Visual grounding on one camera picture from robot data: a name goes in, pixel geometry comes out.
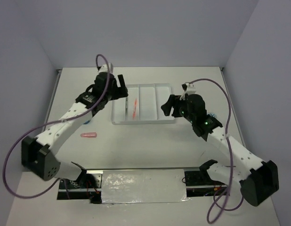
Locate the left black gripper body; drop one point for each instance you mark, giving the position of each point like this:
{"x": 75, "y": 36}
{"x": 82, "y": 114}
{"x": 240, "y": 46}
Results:
{"x": 116, "y": 93}

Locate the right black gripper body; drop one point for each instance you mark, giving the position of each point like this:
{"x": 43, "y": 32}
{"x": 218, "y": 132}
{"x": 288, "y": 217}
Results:
{"x": 180, "y": 108}

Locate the orange pen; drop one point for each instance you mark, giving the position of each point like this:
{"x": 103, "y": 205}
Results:
{"x": 134, "y": 109}

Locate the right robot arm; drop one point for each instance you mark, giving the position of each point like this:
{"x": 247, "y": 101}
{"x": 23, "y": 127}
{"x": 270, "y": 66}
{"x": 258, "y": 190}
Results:
{"x": 257, "y": 179}

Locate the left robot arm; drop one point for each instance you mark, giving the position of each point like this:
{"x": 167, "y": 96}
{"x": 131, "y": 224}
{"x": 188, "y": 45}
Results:
{"x": 38, "y": 154}

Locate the white divided organizer tray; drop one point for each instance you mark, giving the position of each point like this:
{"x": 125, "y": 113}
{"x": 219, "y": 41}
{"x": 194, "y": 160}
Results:
{"x": 150, "y": 99}

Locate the right blue tape roll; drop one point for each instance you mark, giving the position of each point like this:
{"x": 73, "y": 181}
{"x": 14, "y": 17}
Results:
{"x": 212, "y": 115}

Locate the pink eraser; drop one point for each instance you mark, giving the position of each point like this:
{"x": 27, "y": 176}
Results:
{"x": 89, "y": 135}

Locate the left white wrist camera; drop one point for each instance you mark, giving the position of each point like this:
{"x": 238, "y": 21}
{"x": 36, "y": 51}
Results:
{"x": 105, "y": 68}

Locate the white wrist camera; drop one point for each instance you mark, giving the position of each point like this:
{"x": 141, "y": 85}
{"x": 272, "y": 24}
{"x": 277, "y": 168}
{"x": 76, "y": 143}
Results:
{"x": 188, "y": 89}
{"x": 105, "y": 68}

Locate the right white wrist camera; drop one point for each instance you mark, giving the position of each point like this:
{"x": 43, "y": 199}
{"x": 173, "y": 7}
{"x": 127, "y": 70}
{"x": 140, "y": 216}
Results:
{"x": 188, "y": 89}

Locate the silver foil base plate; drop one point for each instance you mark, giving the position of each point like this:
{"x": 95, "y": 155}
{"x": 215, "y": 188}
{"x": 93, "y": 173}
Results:
{"x": 143, "y": 186}

